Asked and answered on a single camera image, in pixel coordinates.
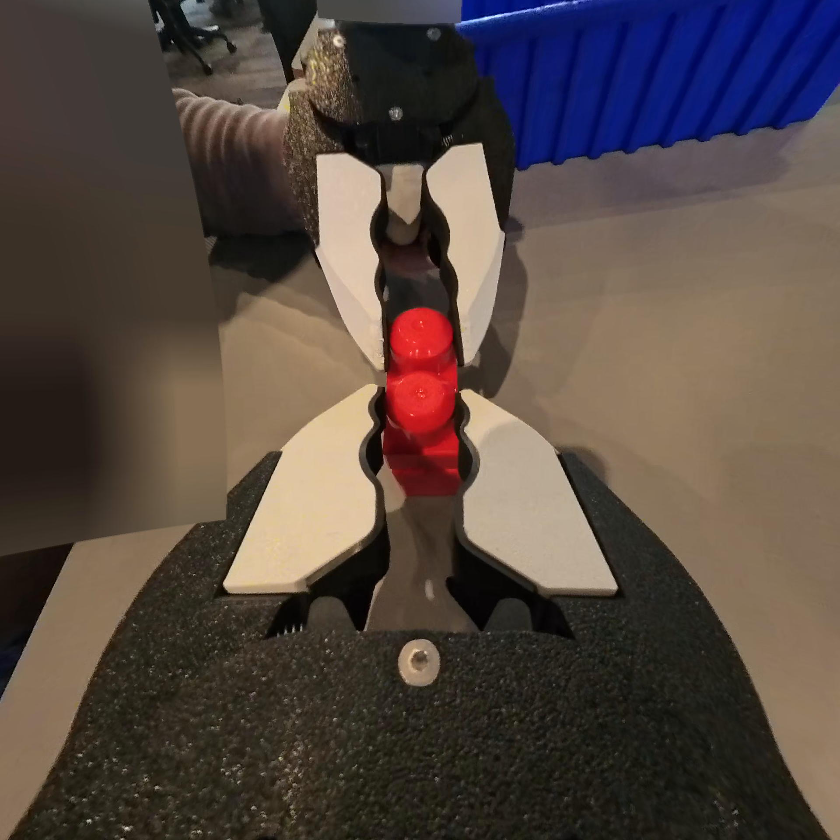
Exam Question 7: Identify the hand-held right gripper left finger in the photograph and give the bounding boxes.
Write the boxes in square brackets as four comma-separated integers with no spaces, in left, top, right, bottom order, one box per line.
[223,386,388,597]

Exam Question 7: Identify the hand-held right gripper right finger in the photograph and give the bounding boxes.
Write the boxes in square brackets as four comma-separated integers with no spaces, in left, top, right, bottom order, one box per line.
[453,390,620,598]

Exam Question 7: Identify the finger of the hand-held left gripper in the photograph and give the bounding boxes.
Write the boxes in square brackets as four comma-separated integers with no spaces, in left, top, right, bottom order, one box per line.
[316,154,388,365]
[425,143,508,365]

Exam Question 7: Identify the red two-stud block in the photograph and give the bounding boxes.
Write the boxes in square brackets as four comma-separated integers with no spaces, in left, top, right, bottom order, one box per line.
[382,307,458,470]

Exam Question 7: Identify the blue plastic bin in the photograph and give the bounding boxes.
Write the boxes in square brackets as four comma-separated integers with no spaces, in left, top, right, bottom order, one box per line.
[456,0,840,170]

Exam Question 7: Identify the person's left forearm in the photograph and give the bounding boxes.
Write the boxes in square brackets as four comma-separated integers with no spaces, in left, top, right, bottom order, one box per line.
[174,88,306,237]

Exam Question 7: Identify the person's left hand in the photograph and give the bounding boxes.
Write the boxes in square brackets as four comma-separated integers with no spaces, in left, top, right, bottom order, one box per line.
[384,239,438,270]

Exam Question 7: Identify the black office chair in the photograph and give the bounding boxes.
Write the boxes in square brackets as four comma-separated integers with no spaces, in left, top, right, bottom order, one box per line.
[157,0,238,74]

